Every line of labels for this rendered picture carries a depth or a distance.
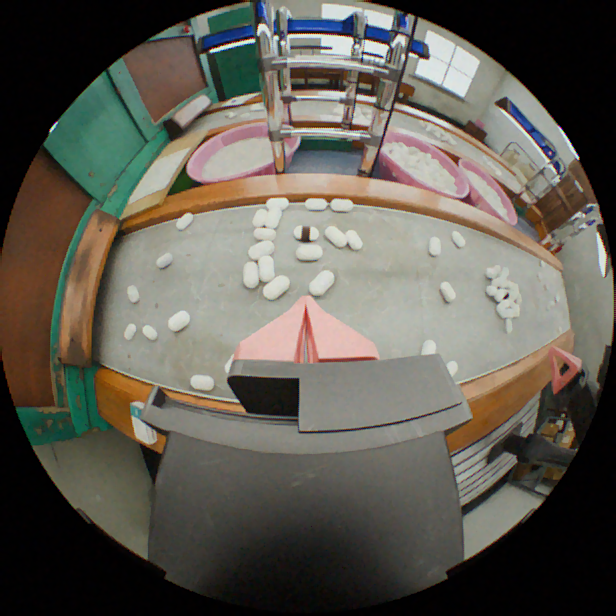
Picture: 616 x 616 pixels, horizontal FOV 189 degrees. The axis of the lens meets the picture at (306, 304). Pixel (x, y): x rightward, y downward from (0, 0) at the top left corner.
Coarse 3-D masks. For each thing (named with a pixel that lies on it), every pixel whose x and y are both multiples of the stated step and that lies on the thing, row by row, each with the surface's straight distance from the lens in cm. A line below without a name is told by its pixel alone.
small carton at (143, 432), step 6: (138, 402) 34; (132, 408) 34; (138, 408) 32; (132, 414) 34; (138, 414) 33; (132, 420) 35; (138, 420) 33; (138, 426) 34; (144, 426) 33; (138, 432) 35; (144, 432) 33; (150, 432) 33; (138, 438) 36; (144, 438) 34; (150, 438) 34; (156, 438) 35; (150, 444) 34
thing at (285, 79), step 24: (360, 24) 54; (288, 48) 53; (360, 48) 54; (288, 72) 53; (360, 72) 55; (288, 96) 54; (312, 96) 55; (288, 120) 56; (312, 144) 59; (336, 144) 60
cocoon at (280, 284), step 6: (282, 276) 23; (270, 282) 23; (276, 282) 23; (282, 282) 23; (288, 282) 23; (264, 288) 23; (270, 288) 23; (276, 288) 23; (282, 288) 23; (264, 294) 23; (270, 294) 23; (276, 294) 23
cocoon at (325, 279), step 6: (318, 276) 23; (324, 276) 23; (330, 276) 23; (312, 282) 23; (318, 282) 23; (324, 282) 23; (330, 282) 23; (312, 288) 23; (318, 288) 22; (324, 288) 23; (312, 294) 23; (318, 294) 23
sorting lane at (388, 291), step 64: (128, 256) 48; (192, 256) 33; (384, 256) 29; (448, 256) 37; (512, 256) 63; (128, 320) 40; (192, 320) 29; (256, 320) 24; (384, 320) 26; (448, 320) 32; (512, 320) 51
